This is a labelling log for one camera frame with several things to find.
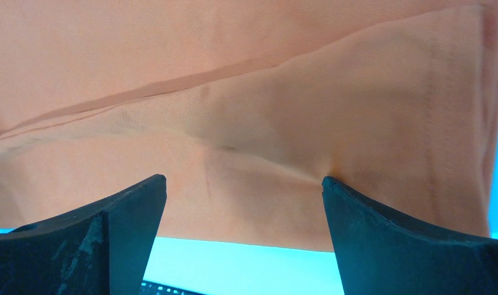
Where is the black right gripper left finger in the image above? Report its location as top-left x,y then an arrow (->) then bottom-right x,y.
0,175 -> 167,294

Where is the orange t shirt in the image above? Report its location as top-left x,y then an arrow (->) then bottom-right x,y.
0,1 -> 498,251

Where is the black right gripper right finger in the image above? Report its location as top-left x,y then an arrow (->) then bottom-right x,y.
322,177 -> 498,294

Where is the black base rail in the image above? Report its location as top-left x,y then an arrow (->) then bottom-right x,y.
139,281 -> 203,295

